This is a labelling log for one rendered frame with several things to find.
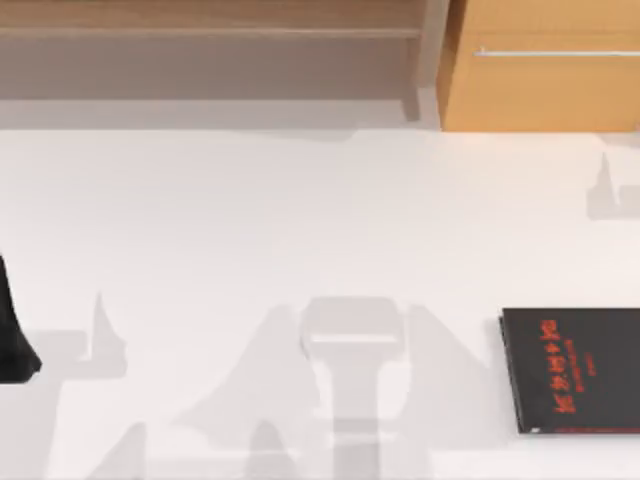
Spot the long metal handle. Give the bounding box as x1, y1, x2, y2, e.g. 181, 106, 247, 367
473, 47, 640, 58

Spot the brown wooden open shelf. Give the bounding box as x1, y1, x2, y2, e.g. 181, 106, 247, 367
0, 0, 451, 123

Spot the light wooden cupboard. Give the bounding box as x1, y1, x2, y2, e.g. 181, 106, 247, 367
435, 0, 640, 133

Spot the black book with red lettering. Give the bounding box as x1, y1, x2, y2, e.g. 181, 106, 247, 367
498, 307, 640, 435

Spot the light wooden drawer front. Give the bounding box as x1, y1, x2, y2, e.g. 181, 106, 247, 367
442, 30, 640, 133

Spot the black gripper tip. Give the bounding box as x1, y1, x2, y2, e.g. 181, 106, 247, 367
0, 255, 43, 385

